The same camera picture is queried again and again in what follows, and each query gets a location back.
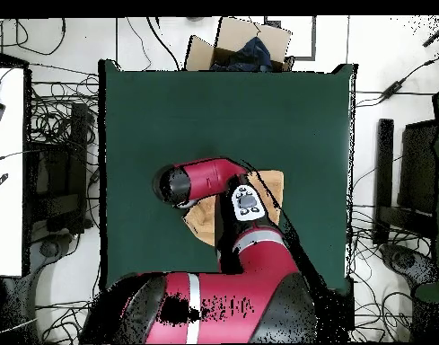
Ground tan terry towel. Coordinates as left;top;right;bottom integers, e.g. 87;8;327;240
182;169;285;248

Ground dark green table cloth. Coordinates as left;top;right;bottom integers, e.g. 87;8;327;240
98;58;356;294

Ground dark blue garment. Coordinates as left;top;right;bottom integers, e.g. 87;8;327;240
209;36;274;73

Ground black metal stand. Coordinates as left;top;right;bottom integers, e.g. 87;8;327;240
26;102;92;236
373;118;439;246

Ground open cardboard box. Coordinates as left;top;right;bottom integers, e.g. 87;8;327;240
184;16;294;73

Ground black floor equipment lump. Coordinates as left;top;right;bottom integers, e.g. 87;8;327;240
379;243;439;289
34;233;74;261

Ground black power adapter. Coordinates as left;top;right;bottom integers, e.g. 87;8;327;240
379;79;407;103

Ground white desk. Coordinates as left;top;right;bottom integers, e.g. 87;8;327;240
0;66;27;278

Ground black rod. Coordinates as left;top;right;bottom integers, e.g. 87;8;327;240
421;21;439;49

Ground tangled black cables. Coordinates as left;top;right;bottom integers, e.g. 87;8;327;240
347;204;421;343
25;64;101;152

